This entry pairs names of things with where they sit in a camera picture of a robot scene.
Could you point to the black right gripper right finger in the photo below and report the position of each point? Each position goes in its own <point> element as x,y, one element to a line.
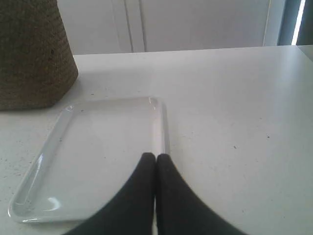
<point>179,211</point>

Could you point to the brown woven basket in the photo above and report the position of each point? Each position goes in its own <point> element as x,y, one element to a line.
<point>37,67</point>

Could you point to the white rectangular plastic tray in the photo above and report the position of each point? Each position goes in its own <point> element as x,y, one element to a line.
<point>90,153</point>

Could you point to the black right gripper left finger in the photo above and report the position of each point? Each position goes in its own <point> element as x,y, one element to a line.
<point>131,210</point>

